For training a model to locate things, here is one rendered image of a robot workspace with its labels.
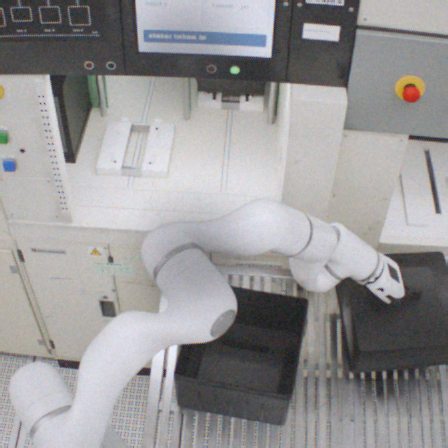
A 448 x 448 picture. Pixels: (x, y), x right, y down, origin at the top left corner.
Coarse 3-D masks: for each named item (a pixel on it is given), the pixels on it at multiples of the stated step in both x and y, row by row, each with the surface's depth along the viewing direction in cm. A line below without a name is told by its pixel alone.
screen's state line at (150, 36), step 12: (144, 36) 142; (156, 36) 142; (168, 36) 142; (180, 36) 142; (192, 36) 142; (204, 36) 141; (216, 36) 141; (228, 36) 141; (240, 36) 141; (252, 36) 141; (264, 36) 140
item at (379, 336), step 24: (408, 264) 176; (432, 264) 176; (336, 288) 182; (360, 288) 171; (432, 288) 171; (360, 312) 166; (384, 312) 166; (408, 312) 166; (432, 312) 166; (360, 336) 162; (384, 336) 162; (408, 336) 162; (432, 336) 161; (360, 360) 162; (384, 360) 163; (408, 360) 164; (432, 360) 166
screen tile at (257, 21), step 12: (216, 0) 134; (228, 0) 134; (240, 0) 134; (252, 0) 134; (264, 0) 134; (216, 12) 137; (228, 12) 136; (240, 12) 136; (252, 12) 136; (264, 12) 136; (216, 24) 139; (228, 24) 139; (240, 24) 138; (252, 24) 138; (264, 24) 138
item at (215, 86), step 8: (200, 80) 215; (208, 80) 215; (216, 80) 215; (224, 80) 215; (232, 80) 215; (240, 80) 215; (200, 88) 218; (208, 88) 218; (216, 88) 218; (224, 88) 217; (232, 88) 217; (240, 88) 217; (248, 88) 217; (256, 88) 217; (264, 88) 216; (216, 96) 223
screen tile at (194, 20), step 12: (192, 0) 135; (144, 12) 137; (156, 12) 137; (168, 12) 137; (180, 12) 137; (192, 12) 137; (144, 24) 140; (156, 24) 140; (168, 24) 139; (180, 24) 139; (192, 24) 139
